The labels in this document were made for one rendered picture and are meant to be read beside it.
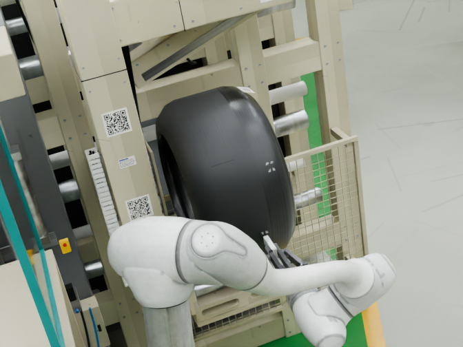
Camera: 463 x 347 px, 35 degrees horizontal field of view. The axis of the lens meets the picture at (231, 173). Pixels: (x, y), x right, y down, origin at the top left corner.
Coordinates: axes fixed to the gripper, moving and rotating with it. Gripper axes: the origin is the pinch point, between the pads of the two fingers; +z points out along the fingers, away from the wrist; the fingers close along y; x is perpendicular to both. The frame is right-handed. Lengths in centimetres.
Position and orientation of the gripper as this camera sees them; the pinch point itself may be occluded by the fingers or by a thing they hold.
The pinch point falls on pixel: (270, 246)
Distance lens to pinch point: 220.7
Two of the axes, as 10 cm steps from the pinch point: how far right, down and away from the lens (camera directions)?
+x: 1.2, 8.0, 5.9
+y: -9.3, 2.9, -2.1
